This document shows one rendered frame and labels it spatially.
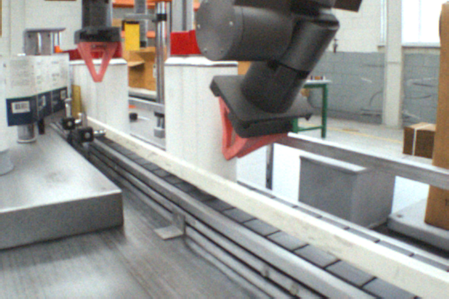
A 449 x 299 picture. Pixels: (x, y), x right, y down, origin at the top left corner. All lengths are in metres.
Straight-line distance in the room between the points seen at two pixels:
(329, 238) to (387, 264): 0.06
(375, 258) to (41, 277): 0.32
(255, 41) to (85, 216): 0.32
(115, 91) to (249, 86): 0.48
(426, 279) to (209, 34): 0.24
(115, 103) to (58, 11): 7.67
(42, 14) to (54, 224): 7.96
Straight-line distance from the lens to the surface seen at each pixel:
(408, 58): 6.51
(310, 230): 0.33
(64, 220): 0.51
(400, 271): 0.29
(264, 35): 0.31
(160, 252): 0.46
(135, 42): 0.79
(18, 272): 0.46
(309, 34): 0.34
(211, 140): 0.47
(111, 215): 0.53
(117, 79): 0.82
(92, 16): 0.73
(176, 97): 0.55
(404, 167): 0.35
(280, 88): 0.37
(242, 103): 0.38
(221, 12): 0.30
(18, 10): 8.30
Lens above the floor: 1.05
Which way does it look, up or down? 11 degrees down
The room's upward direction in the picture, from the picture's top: straight up
